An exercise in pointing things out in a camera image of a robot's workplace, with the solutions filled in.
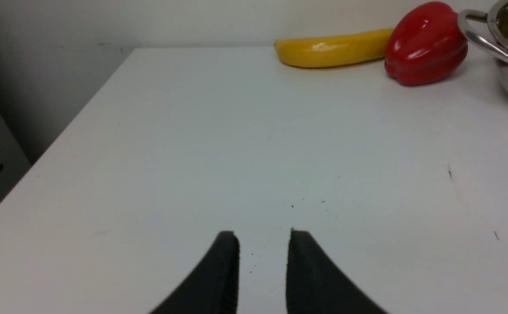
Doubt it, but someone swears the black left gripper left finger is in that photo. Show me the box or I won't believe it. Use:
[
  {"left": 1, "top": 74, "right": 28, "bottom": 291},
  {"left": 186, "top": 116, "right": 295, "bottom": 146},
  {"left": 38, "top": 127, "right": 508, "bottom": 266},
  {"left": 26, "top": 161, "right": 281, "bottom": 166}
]
[{"left": 151, "top": 231, "right": 240, "bottom": 314}]

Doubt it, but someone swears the red bell pepper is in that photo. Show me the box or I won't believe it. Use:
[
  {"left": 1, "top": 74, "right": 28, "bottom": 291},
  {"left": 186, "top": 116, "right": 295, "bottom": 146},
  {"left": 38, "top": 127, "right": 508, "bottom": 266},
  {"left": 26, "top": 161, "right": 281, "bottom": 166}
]
[{"left": 385, "top": 1, "right": 468, "bottom": 87}]

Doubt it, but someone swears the stainless steel pot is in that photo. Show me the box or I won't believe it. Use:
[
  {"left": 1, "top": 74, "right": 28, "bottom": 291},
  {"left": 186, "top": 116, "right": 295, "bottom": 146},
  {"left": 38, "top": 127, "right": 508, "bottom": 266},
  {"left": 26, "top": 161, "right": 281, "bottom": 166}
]
[{"left": 457, "top": 0, "right": 508, "bottom": 94}]

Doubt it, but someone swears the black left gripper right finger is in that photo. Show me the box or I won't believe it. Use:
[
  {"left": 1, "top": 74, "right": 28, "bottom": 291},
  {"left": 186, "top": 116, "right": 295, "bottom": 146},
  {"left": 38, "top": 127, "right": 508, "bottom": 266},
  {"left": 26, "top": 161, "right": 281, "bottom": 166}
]
[{"left": 286, "top": 229, "right": 385, "bottom": 314}]

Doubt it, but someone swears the yellow banana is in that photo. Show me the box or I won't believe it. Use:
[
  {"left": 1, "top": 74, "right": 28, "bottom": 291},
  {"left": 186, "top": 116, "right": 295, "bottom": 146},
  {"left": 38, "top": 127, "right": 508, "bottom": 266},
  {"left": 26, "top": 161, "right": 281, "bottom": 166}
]
[{"left": 274, "top": 28, "right": 394, "bottom": 69}]

